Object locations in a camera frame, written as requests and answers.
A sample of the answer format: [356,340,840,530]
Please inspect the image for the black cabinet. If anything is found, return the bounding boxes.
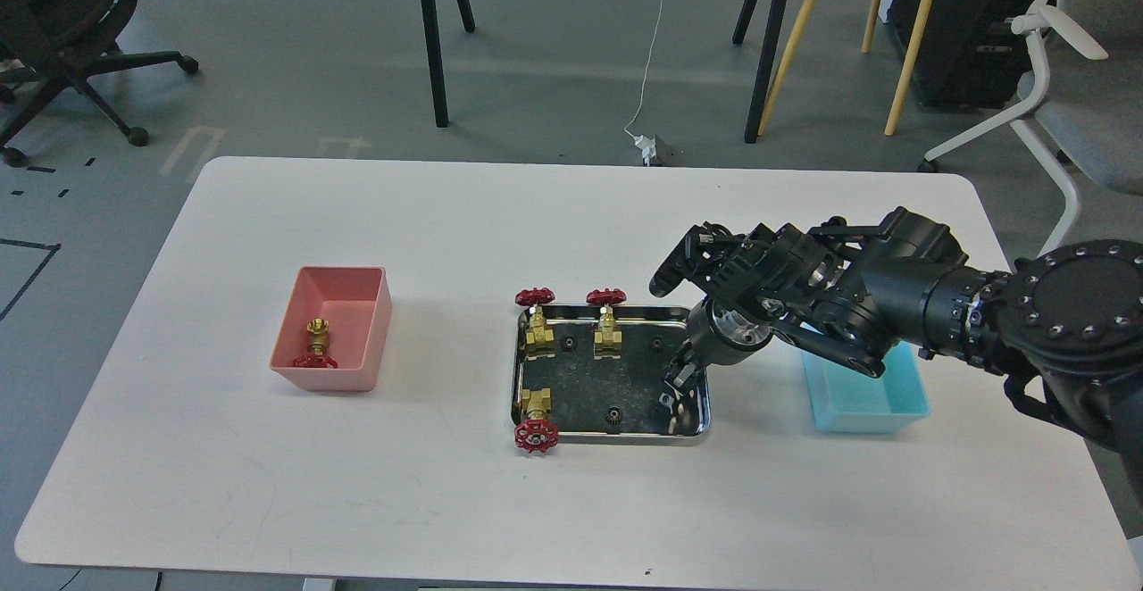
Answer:
[912,0,1033,111]

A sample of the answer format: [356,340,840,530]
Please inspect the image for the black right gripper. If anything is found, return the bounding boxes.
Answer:
[648,221,893,412]

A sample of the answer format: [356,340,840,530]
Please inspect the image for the white power cable with plug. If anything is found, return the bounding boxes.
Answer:
[622,0,677,167]

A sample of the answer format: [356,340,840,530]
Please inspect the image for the brass valve top left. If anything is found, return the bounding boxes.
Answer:
[514,288,555,360]

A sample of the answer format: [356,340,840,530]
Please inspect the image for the black office chair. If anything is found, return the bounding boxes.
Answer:
[1,0,199,167]

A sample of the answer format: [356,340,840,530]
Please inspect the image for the stainless steel tray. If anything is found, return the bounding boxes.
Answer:
[510,304,712,445]

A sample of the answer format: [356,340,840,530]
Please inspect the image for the white grey office chair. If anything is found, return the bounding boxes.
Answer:
[920,0,1142,253]

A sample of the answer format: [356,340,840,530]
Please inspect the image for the pink plastic box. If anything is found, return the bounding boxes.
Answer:
[269,266,393,392]

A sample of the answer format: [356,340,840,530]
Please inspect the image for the brass valve bottom left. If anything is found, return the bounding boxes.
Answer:
[513,388,559,454]

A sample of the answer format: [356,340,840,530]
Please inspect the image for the black tripod legs left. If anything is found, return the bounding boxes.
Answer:
[413,0,475,129]

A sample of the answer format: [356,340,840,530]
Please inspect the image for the wooden easel legs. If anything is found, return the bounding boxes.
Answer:
[758,0,948,137]

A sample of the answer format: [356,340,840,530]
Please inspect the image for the black tripod legs right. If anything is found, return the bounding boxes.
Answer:
[732,0,799,144]

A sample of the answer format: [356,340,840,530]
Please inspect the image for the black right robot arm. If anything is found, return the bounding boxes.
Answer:
[648,207,1142,496]

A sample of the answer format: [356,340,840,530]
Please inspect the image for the brass valve top middle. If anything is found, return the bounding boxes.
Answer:
[585,288,626,360]

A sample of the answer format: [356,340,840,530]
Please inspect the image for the blue plastic box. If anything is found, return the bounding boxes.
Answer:
[801,340,932,434]

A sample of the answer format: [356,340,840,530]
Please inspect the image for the brass valve red handle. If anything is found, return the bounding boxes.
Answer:
[291,317,339,369]

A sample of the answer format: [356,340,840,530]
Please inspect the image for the black tripod legs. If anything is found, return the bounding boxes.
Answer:
[732,0,799,144]
[413,0,475,129]

